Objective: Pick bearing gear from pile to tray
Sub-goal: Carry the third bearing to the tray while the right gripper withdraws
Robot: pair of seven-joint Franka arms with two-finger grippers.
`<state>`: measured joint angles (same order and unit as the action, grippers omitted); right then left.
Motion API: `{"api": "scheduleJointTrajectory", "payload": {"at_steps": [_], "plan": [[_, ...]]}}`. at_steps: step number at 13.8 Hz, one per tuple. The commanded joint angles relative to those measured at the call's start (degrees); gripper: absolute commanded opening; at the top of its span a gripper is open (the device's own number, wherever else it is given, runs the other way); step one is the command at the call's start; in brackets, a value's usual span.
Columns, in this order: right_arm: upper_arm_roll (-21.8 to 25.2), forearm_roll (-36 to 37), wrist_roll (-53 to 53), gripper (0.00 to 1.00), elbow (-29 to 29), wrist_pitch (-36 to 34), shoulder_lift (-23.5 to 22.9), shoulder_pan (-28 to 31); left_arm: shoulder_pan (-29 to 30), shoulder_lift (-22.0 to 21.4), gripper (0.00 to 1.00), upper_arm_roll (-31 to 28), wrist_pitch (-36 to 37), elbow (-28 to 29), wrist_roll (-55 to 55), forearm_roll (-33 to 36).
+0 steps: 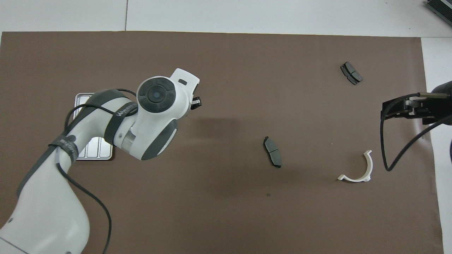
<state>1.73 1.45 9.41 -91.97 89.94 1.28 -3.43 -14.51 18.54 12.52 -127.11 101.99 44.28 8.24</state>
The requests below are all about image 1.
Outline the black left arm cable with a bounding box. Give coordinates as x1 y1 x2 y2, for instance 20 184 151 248
55 88 138 254

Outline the silver metal tray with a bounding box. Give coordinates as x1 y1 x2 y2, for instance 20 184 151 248
72 93 115 161

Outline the white curved plastic bracket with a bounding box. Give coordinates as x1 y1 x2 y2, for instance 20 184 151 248
337 150 373 183

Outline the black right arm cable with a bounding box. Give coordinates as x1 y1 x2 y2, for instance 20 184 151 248
380 92 452 172

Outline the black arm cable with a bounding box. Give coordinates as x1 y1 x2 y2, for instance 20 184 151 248
380 92 452 172
55 88 138 254

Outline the brown table mat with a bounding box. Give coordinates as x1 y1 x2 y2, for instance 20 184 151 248
0 31 444 254

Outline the dark grey ribbed device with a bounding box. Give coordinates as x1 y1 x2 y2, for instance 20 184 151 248
425 0 452 27

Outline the dark grey brake pad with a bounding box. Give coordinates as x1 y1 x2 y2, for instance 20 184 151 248
263 136 282 168
340 62 363 85

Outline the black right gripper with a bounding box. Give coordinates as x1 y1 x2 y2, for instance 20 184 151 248
381 80 452 126

